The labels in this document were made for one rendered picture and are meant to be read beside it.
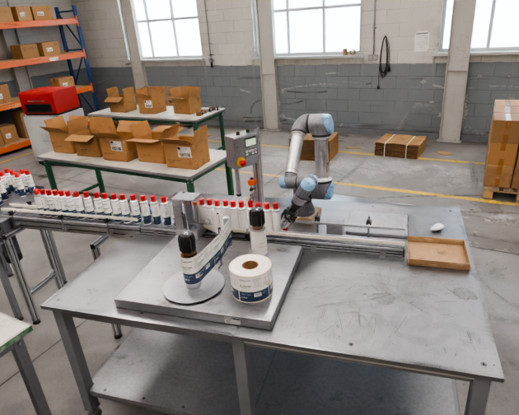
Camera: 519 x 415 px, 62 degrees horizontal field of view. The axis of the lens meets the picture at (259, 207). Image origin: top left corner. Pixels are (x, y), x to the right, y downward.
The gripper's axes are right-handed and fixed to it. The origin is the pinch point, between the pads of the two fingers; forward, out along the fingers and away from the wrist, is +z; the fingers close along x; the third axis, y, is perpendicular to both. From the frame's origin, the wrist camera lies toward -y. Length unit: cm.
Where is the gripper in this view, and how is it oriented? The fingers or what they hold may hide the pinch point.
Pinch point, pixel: (282, 226)
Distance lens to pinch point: 256.6
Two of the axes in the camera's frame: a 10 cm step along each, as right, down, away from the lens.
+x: 8.6, 5.0, -0.5
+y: -2.9, 4.1, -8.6
